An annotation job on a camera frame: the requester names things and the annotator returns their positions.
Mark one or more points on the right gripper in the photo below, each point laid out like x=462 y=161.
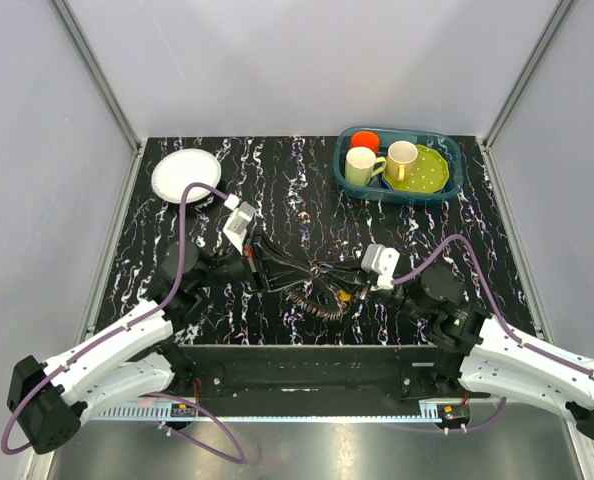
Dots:
x=357 y=288

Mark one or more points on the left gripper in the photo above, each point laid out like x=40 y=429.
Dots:
x=279 y=266

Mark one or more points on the yellow key tag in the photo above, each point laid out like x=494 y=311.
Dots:
x=344 y=296

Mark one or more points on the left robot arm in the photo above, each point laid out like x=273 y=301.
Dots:
x=51 y=400

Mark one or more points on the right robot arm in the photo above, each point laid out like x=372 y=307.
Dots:
x=478 y=351

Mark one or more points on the pale green mug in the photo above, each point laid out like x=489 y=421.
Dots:
x=362 y=165

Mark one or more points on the green dotted plate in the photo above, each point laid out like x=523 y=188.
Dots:
x=430 y=174

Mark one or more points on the yellow mug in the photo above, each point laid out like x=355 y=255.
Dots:
x=401 y=158

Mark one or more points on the orange cup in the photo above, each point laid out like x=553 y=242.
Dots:
x=366 y=139

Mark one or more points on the white paper plate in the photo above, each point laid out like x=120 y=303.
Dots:
x=179 y=169

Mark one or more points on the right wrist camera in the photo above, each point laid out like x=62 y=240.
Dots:
x=382 y=261

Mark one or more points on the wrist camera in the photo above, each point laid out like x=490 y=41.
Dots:
x=382 y=261
x=236 y=226

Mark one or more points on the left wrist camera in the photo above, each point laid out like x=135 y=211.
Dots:
x=236 y=226

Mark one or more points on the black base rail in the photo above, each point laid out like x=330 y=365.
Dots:
x=314 y=381

